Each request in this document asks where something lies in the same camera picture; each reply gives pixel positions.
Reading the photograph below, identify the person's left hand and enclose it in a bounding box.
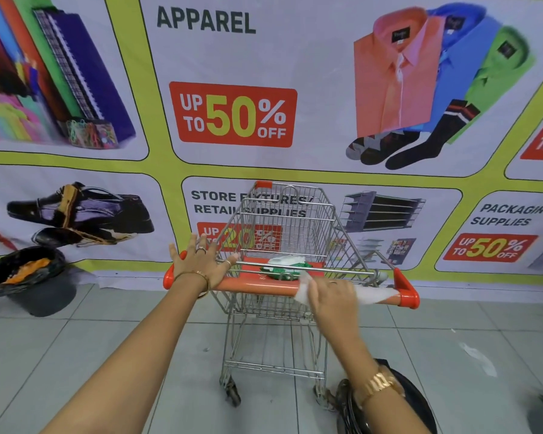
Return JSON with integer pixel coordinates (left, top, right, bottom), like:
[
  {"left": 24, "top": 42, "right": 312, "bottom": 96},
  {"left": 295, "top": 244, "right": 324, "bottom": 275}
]
[{"left": 168, "top": 233, "right": 241, "bottom": 292}]

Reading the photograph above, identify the person's right hand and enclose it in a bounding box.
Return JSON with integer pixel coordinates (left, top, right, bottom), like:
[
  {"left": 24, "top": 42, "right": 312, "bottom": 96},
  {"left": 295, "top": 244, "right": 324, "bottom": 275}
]
[{"left": 306, "top": 277, "right": 367, "bottom": 357}]

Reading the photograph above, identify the white wet wipe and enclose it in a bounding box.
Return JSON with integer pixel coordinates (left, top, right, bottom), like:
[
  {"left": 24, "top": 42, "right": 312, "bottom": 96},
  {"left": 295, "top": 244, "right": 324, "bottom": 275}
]
[{"left": 294, "top": 271, "right": 399, "bottom": 308}]

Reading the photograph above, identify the orange shopping cart handle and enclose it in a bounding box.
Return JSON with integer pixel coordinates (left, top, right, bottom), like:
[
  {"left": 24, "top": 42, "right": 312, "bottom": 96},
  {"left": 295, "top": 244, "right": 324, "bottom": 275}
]
[{"left": 162, "top": 250, "right": 421, "bottom": 310}]

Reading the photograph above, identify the green wet wipes packet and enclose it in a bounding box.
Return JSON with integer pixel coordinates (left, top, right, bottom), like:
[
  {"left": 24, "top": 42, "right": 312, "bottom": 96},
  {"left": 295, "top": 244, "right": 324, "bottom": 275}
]
[{"left": 259, "top": 255, "right": 314, "bottom": 282}]

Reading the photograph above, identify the silver wire shopping cart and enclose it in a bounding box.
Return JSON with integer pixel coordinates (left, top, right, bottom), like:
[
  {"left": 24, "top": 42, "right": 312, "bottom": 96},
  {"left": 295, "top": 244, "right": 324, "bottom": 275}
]
[{"left": 162, "top": 180, "right": 421, "bottom": 410}]

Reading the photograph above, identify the person's left forearm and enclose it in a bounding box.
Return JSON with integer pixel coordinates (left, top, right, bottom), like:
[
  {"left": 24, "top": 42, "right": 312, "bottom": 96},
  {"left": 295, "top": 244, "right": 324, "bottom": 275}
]
[{"left": 40, "top": 275, "right": 209, "bottom": 434}]

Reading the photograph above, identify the person's right forearm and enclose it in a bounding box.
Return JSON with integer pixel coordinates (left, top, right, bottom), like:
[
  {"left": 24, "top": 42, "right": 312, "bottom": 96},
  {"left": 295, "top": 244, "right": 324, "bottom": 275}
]
[{"left": 337, "top": 345, "right": 431, "bottom": 434}]

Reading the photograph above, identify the gold wristwatch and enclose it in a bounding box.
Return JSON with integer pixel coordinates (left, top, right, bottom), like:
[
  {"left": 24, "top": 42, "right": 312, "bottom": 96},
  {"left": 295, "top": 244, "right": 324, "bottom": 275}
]
[{"left": 352, "top": 365, "right": 407, "bottom": 408}]

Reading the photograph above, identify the black pedal bin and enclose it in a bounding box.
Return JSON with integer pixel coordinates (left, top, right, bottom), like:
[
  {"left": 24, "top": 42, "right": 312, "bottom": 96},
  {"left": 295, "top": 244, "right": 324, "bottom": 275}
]
[{"left": 334, "top": 358, "right": 439, "bottom": 434}]

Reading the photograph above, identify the white paper scrap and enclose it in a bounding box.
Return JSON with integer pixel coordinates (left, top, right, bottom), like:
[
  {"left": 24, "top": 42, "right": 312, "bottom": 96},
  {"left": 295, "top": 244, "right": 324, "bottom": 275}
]
[{"left": 457, "top": 341, "right": 498, "bottom": 379}]

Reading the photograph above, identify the black bag-lined trash bin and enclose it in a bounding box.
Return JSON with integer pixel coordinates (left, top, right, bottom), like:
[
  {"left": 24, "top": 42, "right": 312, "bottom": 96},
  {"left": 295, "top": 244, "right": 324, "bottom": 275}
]
[{"left": 0, "top": 246, "right": 78, "bottom": 318}]

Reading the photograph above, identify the orange wrapper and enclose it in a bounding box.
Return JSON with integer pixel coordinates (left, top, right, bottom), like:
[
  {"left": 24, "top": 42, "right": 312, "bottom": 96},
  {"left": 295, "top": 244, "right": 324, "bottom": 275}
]
[{"left": 2, "top": 258, "right": 51, "bottom": 285}]

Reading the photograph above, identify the gold bracelet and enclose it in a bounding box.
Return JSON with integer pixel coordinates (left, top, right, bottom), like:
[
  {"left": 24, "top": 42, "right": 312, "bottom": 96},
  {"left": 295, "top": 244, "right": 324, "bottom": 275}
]
[{"left": 173, "top": 269, "right": 211, "bottom": 300}]

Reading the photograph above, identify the large printed wall banner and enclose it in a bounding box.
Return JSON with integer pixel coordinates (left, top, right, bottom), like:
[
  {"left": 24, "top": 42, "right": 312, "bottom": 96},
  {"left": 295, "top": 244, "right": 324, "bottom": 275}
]
[{"left": 0, "top": 0, "right": 543, "bottom": 303}]

